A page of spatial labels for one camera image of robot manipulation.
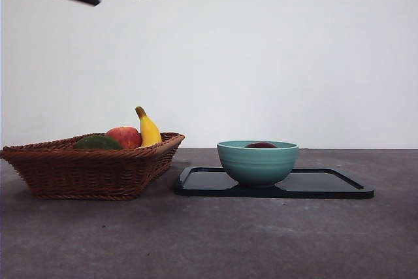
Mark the green avocado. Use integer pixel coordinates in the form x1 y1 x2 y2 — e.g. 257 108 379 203
72 135 125 151

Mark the red yellow apple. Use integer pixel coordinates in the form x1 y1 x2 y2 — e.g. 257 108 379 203
105 125 143 150

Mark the yellow banana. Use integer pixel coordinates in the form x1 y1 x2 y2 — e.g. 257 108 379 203
135 106 163 148

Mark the teal ribbed bowl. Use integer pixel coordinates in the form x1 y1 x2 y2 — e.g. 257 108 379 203
217 140 300 189

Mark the black rectangular tray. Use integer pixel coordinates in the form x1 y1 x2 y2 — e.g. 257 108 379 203
172 166 376 199

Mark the dark purple plum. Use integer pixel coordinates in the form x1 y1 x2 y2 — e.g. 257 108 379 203
244 141 278 149

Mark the brown wicker basket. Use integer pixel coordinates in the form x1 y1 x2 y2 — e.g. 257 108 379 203
0 131 186 201

